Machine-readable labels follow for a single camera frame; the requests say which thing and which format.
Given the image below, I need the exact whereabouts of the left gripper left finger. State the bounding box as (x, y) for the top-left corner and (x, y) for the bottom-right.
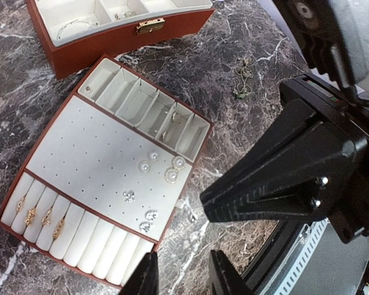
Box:
(119, 252), (159, 295)

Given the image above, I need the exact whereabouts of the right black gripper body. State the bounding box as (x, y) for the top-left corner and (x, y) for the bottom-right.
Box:
(279, 76), (369, 243)

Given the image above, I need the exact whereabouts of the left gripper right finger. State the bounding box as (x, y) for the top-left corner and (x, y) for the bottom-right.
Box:
(208, 250), (254, 295)

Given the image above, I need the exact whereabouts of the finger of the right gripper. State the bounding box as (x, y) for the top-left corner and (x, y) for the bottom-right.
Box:
(200, 99), (328, 222)

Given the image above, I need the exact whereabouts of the small silver earring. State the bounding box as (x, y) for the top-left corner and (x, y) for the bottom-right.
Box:
(123, 191), (135, 203)

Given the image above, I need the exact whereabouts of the red jewelry tray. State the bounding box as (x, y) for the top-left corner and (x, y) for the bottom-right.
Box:
(0, 55), (213, 288)

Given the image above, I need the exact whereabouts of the red jewelry box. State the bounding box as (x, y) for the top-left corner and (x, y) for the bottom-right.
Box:
(25, 0), (215, 79)

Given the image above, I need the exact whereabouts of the crystal stud earring lower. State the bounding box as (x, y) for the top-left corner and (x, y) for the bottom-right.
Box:
(139, 221), (153, 233)

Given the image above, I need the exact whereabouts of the crystal stud earring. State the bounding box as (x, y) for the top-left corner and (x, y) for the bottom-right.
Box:
(145, 210), (158, 221)
(139, 221), (153, 233)

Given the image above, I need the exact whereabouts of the crystal stud earring upper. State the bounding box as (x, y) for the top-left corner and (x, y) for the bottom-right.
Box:
(145, 210), (158, 221)

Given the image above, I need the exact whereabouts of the pearl earring framed right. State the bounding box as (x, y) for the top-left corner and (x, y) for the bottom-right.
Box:
(164, 168), (180, 184)

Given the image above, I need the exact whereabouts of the pearl earring framed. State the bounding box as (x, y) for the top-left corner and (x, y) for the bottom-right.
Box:
(172, 156), (186, 170)
(164, 168), (180, 184)

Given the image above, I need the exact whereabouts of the pearl earring framed left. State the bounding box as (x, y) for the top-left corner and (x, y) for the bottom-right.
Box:
(172, 156), (186, 170)

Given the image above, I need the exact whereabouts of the pearl earring single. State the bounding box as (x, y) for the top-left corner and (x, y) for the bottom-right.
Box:
(138, 160), (151, 173)

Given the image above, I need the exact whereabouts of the silver bangle lower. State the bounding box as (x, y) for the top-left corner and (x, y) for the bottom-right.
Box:
(57, 19), (99, 40)

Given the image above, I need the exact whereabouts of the white slotted cable duct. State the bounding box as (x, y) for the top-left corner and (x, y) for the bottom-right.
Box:
(274, 218), (329, 295)

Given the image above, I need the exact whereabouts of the green bead necklace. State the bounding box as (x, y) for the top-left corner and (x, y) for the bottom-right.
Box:
(232, 58), (253, 101)

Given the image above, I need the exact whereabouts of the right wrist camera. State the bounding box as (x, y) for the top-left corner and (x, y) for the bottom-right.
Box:
(274, 1), (369, 107)

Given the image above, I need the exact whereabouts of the silver ring in box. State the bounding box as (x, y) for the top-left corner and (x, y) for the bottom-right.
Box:
(113, 10), (138, 21)

